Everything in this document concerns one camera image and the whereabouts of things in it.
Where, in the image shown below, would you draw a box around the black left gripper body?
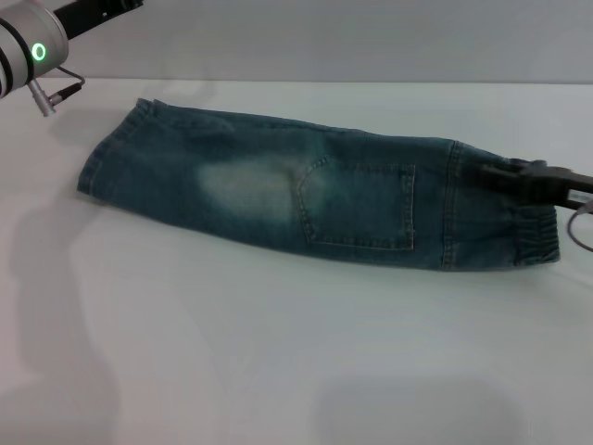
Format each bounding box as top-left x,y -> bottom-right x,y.
53,0 -> 145,41

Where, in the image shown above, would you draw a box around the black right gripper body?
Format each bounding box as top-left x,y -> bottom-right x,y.
527,160 -> 593,210

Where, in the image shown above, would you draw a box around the blue denim shorts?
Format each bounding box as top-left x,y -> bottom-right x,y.
76,96 -> 564,273

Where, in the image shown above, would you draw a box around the right arm cable with plug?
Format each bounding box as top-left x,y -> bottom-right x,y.
566,201 -> 593,254

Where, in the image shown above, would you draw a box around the arm cable with plug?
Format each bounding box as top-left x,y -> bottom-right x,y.
566,201 -> 593,254
27,64 -> 87,118

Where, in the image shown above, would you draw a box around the left arm cable with plug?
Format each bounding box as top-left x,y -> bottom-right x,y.
27,64 -> 87,118

